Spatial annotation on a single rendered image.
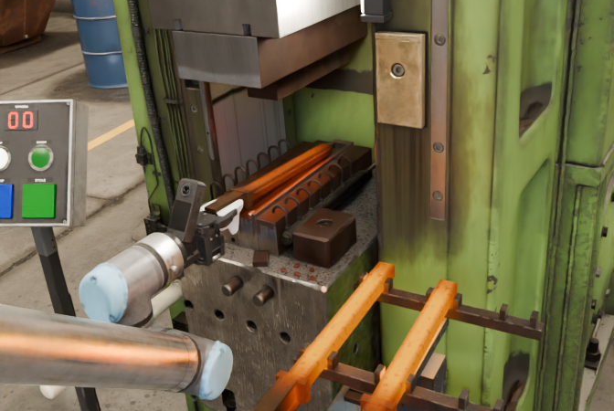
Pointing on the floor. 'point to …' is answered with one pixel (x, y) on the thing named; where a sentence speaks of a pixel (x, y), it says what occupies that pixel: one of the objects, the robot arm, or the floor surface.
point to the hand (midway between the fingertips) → (234, 199)
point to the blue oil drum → (98, 29)
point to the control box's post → (58, 294)
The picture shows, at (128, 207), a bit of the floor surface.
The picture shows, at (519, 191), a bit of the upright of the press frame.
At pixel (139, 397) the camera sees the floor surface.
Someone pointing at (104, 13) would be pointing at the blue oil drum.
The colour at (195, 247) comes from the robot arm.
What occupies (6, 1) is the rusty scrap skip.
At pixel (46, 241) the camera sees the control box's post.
